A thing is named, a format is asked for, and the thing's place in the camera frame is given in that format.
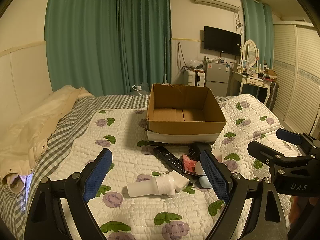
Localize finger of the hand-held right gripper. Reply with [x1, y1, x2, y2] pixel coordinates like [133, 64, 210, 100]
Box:
[247, 141, 288, 173]
[276, 128, 320, 156]

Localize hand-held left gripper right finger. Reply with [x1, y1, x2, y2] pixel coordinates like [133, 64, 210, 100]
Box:
[199, 149, 292, 240]

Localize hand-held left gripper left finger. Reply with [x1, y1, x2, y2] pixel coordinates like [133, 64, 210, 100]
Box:
[24, 148, 113, 240]

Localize light blue egg-shaped case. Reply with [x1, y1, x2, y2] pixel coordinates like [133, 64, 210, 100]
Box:
[199, 175, 213, 189]

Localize small white round container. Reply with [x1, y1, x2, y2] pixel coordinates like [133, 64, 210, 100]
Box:
[195, 160, 206, 176]

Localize red wallet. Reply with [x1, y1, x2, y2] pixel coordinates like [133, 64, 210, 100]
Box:
[181, 154, 201, 174]

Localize black comb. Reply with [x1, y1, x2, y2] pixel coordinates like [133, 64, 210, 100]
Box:
[188, 142, 212, 161]

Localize white power adapter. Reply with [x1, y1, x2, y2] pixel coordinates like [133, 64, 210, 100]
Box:
[168, 170, 191, 194]

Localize white plastic bottle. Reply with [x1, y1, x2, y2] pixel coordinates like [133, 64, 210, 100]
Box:
[127, 174, 177, 198]

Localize black remote control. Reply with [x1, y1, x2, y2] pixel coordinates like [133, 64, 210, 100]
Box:
[153, 146, 184, 173]

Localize brown cardboard box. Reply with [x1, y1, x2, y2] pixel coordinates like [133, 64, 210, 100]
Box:
[146, 83, 227, 144]

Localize person's right forearm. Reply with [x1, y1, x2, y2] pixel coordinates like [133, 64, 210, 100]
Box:
[289, 196, 320, 231]

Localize white floral quilt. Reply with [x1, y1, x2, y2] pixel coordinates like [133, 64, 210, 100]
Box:
[65, 94, 308, 240]

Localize dark suitcase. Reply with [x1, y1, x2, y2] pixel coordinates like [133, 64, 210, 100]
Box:
[265, 81, 279, 111]

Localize grey checkered bed sheet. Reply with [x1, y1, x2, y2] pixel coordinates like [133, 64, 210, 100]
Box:
[0, 94, 232, 240]

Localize white louvred wardrobe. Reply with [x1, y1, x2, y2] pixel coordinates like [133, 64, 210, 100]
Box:
[271, 21, 320, 140]

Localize white vanity table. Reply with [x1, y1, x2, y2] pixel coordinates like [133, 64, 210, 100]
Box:
[231, 69, 273, 106]

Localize cream padded jacket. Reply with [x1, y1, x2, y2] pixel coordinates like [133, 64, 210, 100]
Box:
[0, 85, 96, 194]

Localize silver refrigerator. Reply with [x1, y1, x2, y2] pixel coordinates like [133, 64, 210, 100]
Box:
[204, 61, 234, 97]

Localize oval vanity mirror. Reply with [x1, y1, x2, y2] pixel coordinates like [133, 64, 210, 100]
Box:
[241, 39, 261, 68]

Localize clear water jug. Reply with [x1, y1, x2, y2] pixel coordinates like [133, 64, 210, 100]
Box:
[131, 84, 151, 96]

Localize white suitcase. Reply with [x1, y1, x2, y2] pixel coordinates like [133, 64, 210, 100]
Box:
[183, 69, 206, 87]

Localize green curtain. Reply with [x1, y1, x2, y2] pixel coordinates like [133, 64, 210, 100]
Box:
[117, 0, 173, 95]
[241, 0, 275, 68]
[44, 0, 121, 97]

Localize clear plastic bag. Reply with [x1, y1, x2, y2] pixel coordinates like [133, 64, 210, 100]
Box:
[187, 59, 204, 69]

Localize white pole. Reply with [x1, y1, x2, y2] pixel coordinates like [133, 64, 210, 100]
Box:
[162, 37, 169, 85]

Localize black wall television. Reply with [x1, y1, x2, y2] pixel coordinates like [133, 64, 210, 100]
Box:
[203, 25, 242, 56]

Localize hanging wall cables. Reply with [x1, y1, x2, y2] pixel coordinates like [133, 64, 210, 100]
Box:
[176, 42, 191, 72]

